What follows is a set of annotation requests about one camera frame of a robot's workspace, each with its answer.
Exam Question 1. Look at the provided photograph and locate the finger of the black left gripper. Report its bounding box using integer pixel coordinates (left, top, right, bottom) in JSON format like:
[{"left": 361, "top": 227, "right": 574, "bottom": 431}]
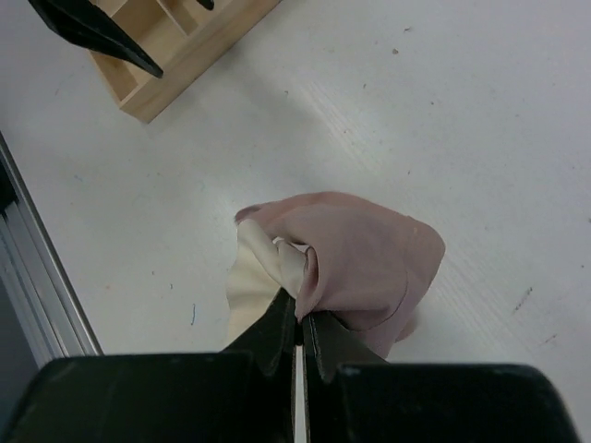
[{"left": 29, "top": 0, "right": 163, "bottom": 78}]

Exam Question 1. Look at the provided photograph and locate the wooden compartment tray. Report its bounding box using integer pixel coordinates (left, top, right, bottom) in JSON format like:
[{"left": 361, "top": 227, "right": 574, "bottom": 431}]
[{"left": 90, "top": 0, "right": 278, "bottom": 123}]

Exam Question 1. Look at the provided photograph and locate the aluminium mounting rail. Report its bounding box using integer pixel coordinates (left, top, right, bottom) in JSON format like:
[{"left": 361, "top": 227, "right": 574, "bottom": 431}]
[{"left": 1, "top": 140, "right": 103, "bottom": 366}]

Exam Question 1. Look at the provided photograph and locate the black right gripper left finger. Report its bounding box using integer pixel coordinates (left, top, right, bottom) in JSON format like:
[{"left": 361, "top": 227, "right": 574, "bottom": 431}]
[{"left": 8, "top": 290, "right": 295, "bottom": 442}]

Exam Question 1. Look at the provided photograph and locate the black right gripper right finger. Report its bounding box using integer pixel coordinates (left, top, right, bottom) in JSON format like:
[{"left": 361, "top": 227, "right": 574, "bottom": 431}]
[{"left": 302, "top": 313, "right": 580, "bottom": 442}]

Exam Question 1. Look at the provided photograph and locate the pink underwear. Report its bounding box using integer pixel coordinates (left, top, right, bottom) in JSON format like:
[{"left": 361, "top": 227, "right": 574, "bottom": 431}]
[{"left": 226, "top": 192, "right": 445, "bottom": 358}]

